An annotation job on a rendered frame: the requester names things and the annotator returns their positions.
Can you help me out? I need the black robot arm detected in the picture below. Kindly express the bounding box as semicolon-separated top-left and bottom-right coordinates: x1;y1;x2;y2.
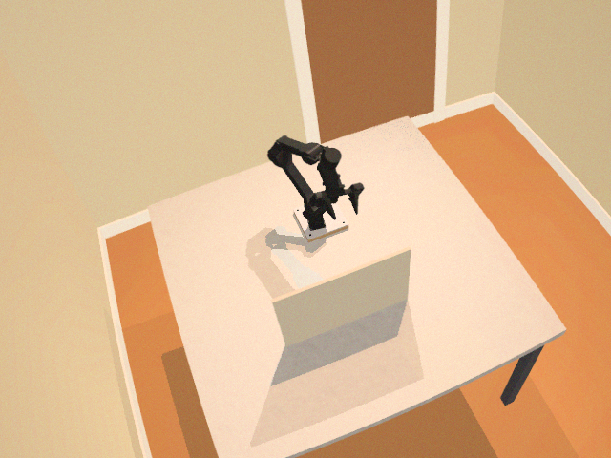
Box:
267;135;342;231

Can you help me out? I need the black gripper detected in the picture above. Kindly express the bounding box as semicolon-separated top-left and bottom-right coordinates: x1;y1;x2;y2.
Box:
309;172;366;220

